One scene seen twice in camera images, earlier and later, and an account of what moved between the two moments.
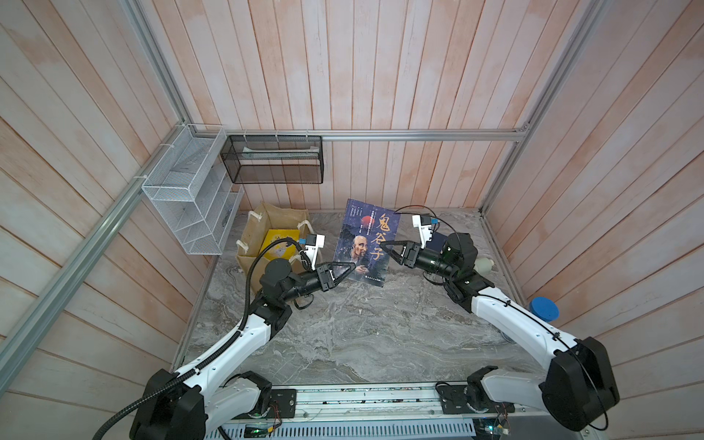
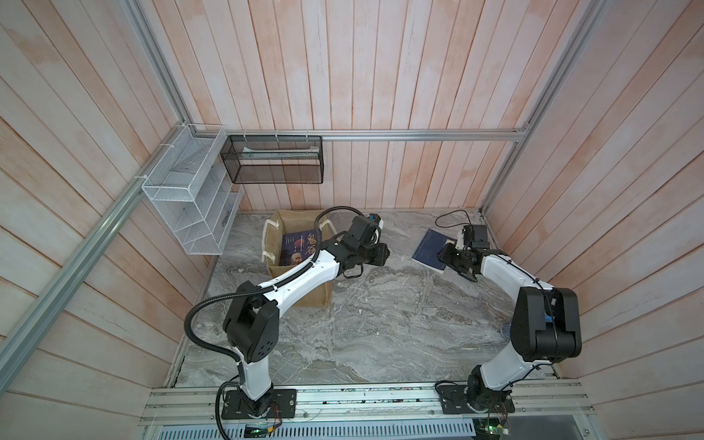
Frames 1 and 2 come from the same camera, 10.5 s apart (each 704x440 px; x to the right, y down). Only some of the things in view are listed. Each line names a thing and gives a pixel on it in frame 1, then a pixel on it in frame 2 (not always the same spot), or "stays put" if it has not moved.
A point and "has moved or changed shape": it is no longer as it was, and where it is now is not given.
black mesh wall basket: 274,159 stays put
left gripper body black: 324,278 to 374,255
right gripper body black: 415,251 to 454,258
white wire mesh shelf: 193,190 stays put
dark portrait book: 362,230 has moved or changed shape
